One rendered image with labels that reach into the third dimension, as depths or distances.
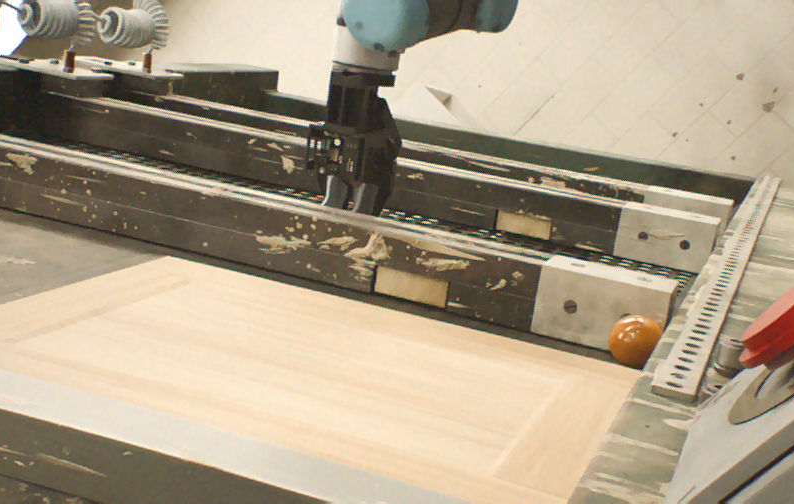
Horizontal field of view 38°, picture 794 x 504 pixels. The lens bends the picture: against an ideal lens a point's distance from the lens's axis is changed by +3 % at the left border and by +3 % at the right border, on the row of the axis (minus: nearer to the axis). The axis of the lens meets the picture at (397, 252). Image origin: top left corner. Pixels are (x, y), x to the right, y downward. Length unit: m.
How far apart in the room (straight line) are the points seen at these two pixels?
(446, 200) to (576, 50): 4.44
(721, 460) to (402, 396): 0.56
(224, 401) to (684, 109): 5.31
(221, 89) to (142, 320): 1.58
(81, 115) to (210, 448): 1.30
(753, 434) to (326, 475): 0.37
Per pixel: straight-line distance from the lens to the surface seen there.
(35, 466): 0.71
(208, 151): 1.81
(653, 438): 0.78
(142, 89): 2.13
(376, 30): 1.06
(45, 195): 1.37
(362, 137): 1.22
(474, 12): 1.17
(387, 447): 0.76
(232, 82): 2.55
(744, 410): 0.35
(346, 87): 1.22
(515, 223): 1.64
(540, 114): 6.07
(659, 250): 1.60
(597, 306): 1.12
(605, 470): 0.70
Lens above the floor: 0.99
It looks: 8 degrees up
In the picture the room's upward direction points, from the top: 43 degrees counter-clockwise
